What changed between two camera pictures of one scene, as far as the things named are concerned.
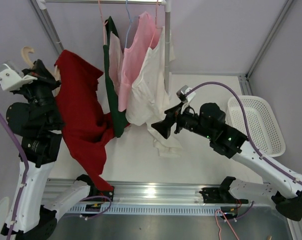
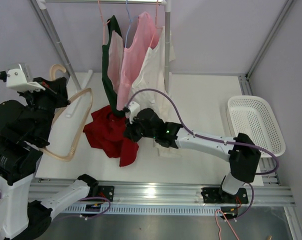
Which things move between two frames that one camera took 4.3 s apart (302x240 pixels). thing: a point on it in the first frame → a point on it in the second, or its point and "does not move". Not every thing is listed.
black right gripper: x=173 y=115 → x=129 y=132
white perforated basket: x=265 y=130 does not move
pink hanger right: x=156 y=27 does not move
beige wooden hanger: x=56 y=75 → x=54 y=66
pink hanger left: x=104 y=24 does not move
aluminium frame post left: x=40 y=8 does not move
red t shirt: x=87 y=126 → x=106 y=132
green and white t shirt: x=113 y=52 does not move
